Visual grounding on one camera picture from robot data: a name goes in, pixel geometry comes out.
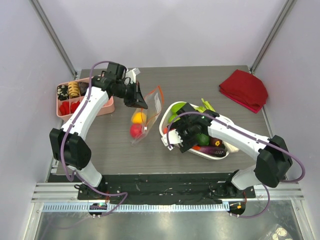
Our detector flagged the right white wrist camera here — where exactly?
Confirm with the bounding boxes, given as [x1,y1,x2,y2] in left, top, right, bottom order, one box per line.
[161,129,183,151]

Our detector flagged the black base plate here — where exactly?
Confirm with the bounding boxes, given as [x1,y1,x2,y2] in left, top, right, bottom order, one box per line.
[74,173,256,205]

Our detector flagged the red folded cloth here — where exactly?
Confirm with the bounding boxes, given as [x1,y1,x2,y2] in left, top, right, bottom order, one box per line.
[219,69,268,114]

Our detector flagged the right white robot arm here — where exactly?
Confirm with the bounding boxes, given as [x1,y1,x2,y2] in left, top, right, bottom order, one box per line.
[168,103,293,198]

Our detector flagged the tan striped pastry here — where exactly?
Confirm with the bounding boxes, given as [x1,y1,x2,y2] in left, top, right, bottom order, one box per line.
[67,81,81,99]

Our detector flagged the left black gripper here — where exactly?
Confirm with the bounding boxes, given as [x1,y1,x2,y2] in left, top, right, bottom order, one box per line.
[113,80,148,109]

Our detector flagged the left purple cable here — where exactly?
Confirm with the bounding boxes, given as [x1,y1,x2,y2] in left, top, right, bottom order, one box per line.
[59,60,129,218]

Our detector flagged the light green toy fruit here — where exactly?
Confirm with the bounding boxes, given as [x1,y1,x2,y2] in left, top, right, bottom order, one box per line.
[170,102,186,114]

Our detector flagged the red candies in tray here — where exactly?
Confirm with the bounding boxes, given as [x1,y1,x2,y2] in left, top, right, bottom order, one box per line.
[59,101,80,116]

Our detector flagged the white plastic basket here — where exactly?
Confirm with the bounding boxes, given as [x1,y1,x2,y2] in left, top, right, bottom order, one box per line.
[159,101,239,160]

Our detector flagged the white green toy leek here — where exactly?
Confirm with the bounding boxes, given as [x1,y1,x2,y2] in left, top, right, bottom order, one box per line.
[195,98,239,153]

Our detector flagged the pink divided snack tray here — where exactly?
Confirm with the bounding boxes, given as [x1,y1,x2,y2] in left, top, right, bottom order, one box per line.
[55,76,116,118]

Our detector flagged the red toy chili pepper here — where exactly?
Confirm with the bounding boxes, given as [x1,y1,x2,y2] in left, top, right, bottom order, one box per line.
[192,145,201,151]

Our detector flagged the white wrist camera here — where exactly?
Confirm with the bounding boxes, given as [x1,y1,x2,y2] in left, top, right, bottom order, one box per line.
[124,68,140,85]
[161,129,183,151]

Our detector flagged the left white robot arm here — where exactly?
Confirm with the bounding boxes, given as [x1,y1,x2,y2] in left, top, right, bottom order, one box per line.
[49,61,148,200]

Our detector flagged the purple cable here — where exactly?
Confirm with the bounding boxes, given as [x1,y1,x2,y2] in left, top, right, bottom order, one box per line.
[59,60,129,218]
[166,111,306,220]

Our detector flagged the yellow orange toy fruit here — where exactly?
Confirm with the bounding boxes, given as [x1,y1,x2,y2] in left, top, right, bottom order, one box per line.
[131,112,147,124]

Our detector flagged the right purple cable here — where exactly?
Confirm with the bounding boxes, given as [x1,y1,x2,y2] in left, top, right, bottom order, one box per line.
[166,111,306,220]

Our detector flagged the purple toy eggplant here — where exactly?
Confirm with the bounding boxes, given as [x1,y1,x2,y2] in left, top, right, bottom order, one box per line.
[198,146,227,158]

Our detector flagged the dark purple toy mangosteen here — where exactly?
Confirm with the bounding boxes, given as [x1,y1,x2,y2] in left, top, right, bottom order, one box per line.
[209,137,223,147]

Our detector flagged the green toy avocado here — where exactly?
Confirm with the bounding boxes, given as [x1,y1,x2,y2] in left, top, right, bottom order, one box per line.
[196,133,210,146]

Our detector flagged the clear zip top bag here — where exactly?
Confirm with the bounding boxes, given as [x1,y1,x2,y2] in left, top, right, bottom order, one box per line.
[131,85,164,146]

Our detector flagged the red toy apple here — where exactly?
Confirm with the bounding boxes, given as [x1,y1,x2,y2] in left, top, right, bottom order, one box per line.
[129,123,143,139]

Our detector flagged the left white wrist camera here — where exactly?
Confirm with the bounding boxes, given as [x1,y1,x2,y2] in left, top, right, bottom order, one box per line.
[124,68,140,85]

